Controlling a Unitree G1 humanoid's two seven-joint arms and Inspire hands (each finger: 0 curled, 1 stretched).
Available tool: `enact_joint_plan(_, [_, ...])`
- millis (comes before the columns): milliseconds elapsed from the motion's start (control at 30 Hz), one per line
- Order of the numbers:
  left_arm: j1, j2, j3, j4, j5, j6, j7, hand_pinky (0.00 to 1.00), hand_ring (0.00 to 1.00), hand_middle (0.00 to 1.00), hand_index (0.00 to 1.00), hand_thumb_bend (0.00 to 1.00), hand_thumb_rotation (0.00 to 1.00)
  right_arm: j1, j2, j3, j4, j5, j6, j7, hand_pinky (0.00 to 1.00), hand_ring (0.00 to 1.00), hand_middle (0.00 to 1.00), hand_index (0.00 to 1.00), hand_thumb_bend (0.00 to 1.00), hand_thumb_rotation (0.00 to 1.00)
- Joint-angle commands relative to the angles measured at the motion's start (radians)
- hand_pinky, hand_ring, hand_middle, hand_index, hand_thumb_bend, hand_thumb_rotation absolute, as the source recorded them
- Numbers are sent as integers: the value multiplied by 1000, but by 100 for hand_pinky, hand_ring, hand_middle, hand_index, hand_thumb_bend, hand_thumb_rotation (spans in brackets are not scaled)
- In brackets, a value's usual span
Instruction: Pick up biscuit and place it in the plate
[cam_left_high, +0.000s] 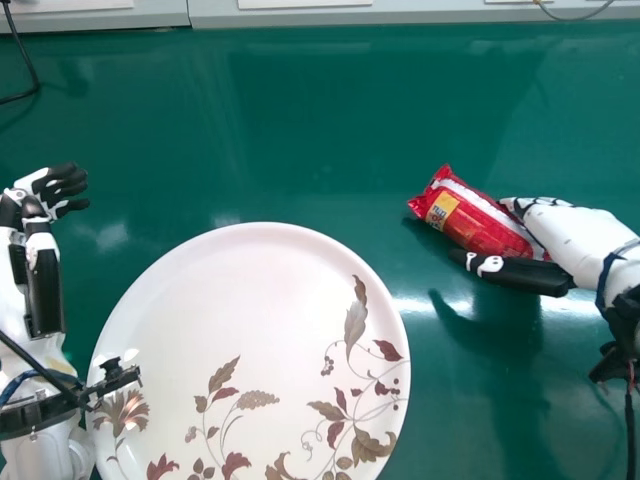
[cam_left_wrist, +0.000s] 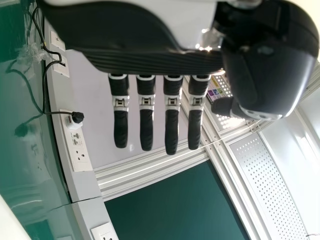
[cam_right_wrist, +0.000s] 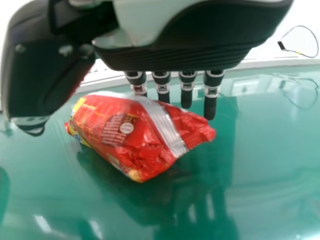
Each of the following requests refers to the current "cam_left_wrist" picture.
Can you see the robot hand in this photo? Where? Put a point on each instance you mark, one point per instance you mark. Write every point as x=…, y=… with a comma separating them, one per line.
x=175, y=37

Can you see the white socket plate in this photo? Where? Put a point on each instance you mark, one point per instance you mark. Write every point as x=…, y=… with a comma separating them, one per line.
x=57, y=40
x=61, y=68

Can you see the colourful label sticker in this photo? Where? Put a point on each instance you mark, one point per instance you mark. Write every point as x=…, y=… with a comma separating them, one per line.
x=215, y=92

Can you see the perforated panel with label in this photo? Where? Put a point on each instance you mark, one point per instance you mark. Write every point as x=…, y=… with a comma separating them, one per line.
x=230, y=121

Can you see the black power plug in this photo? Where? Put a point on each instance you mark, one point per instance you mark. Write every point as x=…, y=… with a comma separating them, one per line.
x=78, y=117

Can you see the white-and-orange plug adapter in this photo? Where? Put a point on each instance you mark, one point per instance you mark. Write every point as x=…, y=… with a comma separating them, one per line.
x=72, y=125

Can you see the clear plastic wrap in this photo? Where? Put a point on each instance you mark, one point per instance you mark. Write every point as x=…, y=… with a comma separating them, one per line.
x=32, y=51

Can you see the grey socket ledge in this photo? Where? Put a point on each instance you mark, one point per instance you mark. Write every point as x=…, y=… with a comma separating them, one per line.
x=82, y=185

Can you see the plain perforated metal panel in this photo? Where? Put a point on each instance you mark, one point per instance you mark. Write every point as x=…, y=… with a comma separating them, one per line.
x=270, y=185

